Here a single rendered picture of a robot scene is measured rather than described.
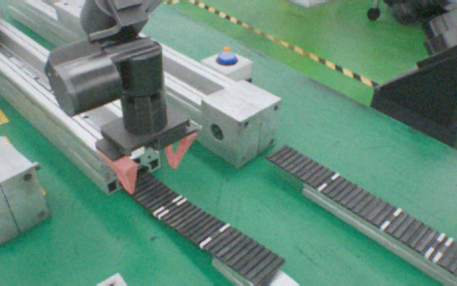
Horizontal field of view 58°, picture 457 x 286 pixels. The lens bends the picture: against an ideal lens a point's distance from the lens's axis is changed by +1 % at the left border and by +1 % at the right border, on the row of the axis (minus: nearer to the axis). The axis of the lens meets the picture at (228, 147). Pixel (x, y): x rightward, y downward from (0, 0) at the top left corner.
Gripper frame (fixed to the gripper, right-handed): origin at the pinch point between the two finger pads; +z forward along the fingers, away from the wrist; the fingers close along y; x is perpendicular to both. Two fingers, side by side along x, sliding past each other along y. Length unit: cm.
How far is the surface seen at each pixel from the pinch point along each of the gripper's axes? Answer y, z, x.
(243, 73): -33.2, 0.6, -12.8
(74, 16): -13.8, -7.3, -44.1
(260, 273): 1.0, 0.4, 22.0
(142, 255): 7.6, 4.7, 7.6
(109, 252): 10.4, 4.7, 4.2
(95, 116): -2.2, 0.3, -18.8
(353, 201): -18.2, 1.5, 22.6
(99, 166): 4.9, -1.0, -5.5
